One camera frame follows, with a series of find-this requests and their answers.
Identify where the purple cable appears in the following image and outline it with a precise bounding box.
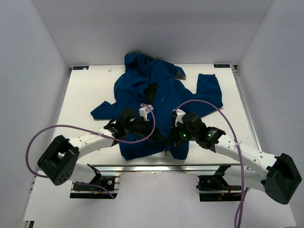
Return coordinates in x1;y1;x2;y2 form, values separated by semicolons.
25;103;156;199
171;99;250;228

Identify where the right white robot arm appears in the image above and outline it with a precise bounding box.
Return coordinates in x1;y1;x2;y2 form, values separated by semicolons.
171;109;302;205

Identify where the blue table label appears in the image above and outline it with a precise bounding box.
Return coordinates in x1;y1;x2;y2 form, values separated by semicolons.
213;64;230;68
72;66;89;70

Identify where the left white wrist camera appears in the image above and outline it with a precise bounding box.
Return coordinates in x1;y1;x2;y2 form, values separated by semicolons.
139;104;153;122

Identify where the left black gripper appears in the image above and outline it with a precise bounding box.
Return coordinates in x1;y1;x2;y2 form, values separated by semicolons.
124;117;165;142

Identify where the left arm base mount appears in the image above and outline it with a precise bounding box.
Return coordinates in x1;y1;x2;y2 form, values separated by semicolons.
70;175;120;200

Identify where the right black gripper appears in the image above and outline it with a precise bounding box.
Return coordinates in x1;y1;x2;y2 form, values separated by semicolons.
165;121;198;146

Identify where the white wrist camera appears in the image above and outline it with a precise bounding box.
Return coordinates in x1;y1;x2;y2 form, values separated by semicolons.
139;104;153;122
171;109;186;127

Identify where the blue zip jacket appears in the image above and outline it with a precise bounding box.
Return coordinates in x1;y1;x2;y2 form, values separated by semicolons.
91;52;223;161

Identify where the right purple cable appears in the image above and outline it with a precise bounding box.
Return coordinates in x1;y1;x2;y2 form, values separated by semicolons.
171;99;250;228

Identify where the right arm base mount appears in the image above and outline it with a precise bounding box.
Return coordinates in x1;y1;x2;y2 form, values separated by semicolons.
196;164;241;202

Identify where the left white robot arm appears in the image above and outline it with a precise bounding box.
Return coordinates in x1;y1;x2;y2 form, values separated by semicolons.
38;104;156;190

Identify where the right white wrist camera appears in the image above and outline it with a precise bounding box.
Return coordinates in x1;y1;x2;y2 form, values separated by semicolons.
171;109;186;127

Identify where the right blue table label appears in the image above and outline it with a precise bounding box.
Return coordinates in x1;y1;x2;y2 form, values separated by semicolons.
213;64;230;68

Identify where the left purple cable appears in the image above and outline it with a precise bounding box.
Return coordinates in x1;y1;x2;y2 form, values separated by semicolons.
25;103;156;199

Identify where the left blue table label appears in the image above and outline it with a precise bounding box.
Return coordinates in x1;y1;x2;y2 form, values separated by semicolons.
72;66;89;70

